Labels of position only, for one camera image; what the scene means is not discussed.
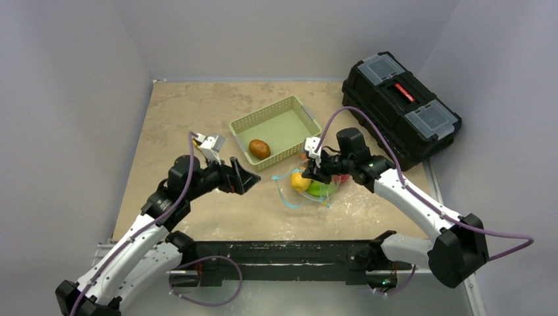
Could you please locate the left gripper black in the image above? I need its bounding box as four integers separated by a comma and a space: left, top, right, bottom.
186, 151, 259, 201

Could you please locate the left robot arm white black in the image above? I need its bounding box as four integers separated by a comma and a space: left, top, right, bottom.
55, 155, 261, 315

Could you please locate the red fake apple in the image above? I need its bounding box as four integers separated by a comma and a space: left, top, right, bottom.
336, 174, 351, 184

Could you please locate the yellow fake lemon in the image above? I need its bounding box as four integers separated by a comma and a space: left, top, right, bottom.
290, 172, 312, 192

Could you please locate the purple cable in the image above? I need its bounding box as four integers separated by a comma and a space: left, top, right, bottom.
315, 106, 535, 298
69, 131, 243, 316

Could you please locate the brown fake kiwi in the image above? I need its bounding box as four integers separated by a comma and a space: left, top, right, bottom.
248, 139, 271, 160

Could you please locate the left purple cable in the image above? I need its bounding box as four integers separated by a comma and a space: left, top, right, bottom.
69, 131, 243, 316

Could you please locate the aluminium frame rail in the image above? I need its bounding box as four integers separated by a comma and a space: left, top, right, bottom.
423, 159, 487, 316

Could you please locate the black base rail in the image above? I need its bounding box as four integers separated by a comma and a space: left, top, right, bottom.
165, 231, 411, 290

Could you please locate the green fake lime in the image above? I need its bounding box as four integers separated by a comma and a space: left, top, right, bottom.
305, 181, 338, 197

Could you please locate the clear zip top bag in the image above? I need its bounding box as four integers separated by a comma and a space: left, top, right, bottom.
271, 162, 351, 209

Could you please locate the black toolbox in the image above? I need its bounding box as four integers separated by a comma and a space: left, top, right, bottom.
342, 51, 462, 171

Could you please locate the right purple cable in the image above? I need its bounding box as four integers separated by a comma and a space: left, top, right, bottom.
315, 106, 535, 298

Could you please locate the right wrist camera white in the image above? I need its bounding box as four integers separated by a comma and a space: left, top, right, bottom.
303, 136, 322, 168

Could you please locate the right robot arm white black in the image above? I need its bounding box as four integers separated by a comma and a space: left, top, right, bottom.
302, 128, 489, 288

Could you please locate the green plastic basket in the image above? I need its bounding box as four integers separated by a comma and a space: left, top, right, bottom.
229, 95, 322, 172

